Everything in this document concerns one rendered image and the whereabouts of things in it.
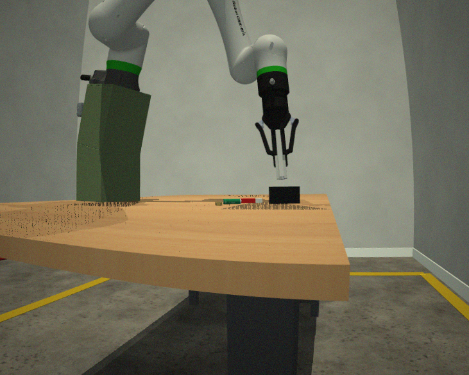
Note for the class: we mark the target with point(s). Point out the green battery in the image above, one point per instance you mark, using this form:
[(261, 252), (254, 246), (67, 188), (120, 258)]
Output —
[(231, 201)]

